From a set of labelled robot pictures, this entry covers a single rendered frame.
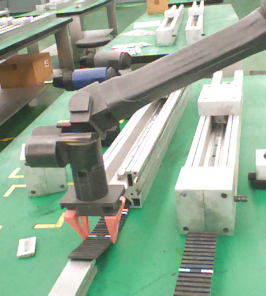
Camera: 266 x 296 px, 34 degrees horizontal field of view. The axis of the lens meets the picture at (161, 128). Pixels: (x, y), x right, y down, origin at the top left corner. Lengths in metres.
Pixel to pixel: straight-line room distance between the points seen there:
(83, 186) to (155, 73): 0.23
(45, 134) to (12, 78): 3.89
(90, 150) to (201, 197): 0.21
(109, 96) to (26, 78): 3.88
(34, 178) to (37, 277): 0.30
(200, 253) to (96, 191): 0.20
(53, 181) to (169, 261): 0.38
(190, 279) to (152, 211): 0.27
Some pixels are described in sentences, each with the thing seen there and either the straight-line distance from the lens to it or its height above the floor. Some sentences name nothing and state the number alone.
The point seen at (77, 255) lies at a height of 0.82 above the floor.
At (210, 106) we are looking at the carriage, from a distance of 1.14.
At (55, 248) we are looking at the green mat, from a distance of 0.85.
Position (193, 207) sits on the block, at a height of 0.84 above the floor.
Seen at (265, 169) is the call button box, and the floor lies 0.83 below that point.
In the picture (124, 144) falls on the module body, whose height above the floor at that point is 0.86.
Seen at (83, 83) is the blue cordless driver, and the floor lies 0.97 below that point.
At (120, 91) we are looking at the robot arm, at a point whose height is 1.05.
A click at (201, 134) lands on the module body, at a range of 1.03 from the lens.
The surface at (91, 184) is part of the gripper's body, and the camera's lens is 0.75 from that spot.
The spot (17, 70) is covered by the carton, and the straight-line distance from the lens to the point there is 4.62.
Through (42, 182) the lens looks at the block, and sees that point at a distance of 1.03.
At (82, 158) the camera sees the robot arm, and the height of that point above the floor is 0.96.
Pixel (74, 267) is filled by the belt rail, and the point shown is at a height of 0.81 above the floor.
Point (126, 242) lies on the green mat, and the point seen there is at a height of 0.78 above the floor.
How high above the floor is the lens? 1.25
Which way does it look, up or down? 20 degrees down
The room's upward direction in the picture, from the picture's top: 6 degrees counter-clockwise
